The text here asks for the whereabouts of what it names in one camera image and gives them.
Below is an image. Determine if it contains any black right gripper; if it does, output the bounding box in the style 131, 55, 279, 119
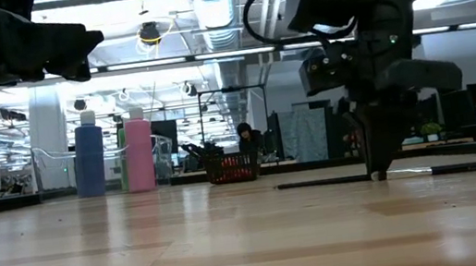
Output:
330, 0, 476, 179

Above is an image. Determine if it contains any blue paint bottle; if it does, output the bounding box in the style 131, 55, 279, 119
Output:
66, 109, 112, 200

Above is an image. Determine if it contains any green paint bottle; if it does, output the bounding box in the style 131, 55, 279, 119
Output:
113, 127, 134, 192

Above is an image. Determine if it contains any pink paint bottle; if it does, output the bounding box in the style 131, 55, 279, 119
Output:
117, 104, 161, 195

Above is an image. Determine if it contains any small background potted plant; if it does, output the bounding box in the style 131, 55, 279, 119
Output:
418, 119, 444, 139

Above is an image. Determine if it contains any person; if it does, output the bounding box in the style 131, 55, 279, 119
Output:
235, 118, 266, 155

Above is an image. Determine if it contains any clear plastic bin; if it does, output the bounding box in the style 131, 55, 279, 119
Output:
30, 127, 179, 204

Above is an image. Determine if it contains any black slotted plastic basket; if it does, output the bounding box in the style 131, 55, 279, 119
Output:
202, 148, 263, 187

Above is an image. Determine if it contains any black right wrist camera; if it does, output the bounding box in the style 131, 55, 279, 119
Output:
296, 48, 357, 99

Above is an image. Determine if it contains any black overhead camera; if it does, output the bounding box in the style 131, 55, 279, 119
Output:
137, 20, 164, 48

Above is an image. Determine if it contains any black background gantry frame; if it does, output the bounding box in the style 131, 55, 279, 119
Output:
195, 81, 275, 157

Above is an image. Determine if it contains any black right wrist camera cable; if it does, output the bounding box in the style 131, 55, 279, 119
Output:
240, 0, 364, 58

